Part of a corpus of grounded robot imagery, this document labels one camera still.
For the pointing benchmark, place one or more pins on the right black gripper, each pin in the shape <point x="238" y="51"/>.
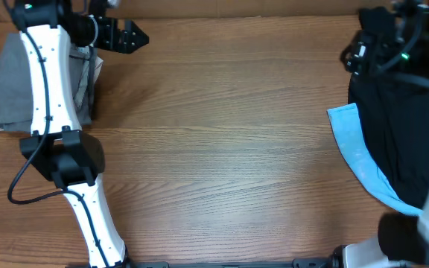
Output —
<point x="380" y="46"/>

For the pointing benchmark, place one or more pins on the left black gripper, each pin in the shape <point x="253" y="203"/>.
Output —
<point x="109" y="34"/>

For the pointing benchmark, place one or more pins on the grey shorts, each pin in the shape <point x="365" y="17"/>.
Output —
<point x="13" y="89"/>

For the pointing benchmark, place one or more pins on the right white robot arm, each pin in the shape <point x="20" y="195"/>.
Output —
<point x="401" y="240"/>

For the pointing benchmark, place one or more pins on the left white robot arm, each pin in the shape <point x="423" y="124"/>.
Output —
<point x="58" y="148"/>

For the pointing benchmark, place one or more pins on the cardboard backboard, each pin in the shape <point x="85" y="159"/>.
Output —
<point x="189" y="9"/>

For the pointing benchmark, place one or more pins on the black garment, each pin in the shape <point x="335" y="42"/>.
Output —
<point x="393" y="102"/>

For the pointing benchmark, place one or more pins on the light blue garment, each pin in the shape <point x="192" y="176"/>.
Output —
<point x="348" y="134"/>

